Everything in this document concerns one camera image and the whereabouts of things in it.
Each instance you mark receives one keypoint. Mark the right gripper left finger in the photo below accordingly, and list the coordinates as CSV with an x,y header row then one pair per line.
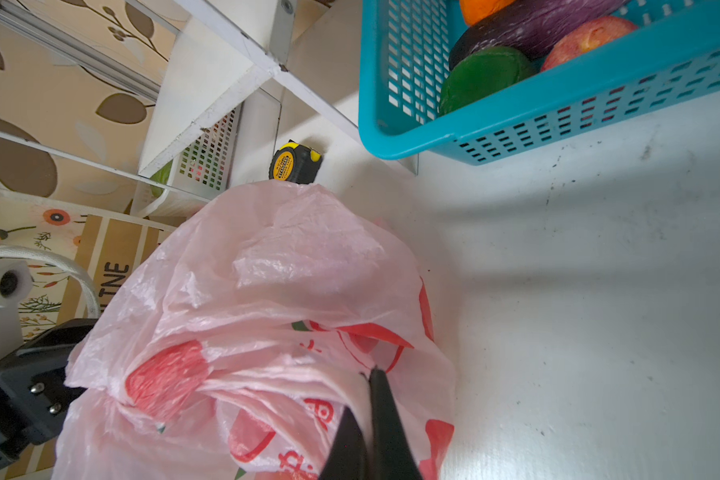
x,y
348,457

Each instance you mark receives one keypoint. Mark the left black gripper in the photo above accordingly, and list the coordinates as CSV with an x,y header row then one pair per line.
x,y
34,399

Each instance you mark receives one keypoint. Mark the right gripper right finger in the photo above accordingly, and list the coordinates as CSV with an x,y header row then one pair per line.
x,y
390,457

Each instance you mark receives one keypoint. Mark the pink plastic grocery bag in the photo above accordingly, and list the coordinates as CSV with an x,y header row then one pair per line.
x,y
240,342

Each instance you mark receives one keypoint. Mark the cream canvas tote bag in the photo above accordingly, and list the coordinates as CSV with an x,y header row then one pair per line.
x,y
79,258

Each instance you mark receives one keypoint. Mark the white plastic vegetable basket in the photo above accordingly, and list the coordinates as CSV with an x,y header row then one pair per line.
x,y
194,177

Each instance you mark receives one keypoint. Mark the yellow black tape measure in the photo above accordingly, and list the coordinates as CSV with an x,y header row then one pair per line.
x,y
295,163

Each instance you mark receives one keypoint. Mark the white two-tier shelf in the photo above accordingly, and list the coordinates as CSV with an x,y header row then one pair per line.
x,y
96,96

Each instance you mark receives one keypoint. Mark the green round fruit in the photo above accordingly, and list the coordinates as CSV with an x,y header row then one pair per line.
x,y
482,74

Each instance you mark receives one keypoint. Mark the purple eggplant in teal basket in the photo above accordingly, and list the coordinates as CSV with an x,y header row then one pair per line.
x,y
531,27

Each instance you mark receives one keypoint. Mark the small orange persimmon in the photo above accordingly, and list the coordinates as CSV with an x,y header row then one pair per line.
x,y
474,11

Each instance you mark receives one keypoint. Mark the teal plastic fruit basket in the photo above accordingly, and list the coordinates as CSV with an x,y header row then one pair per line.
x,y
673,57

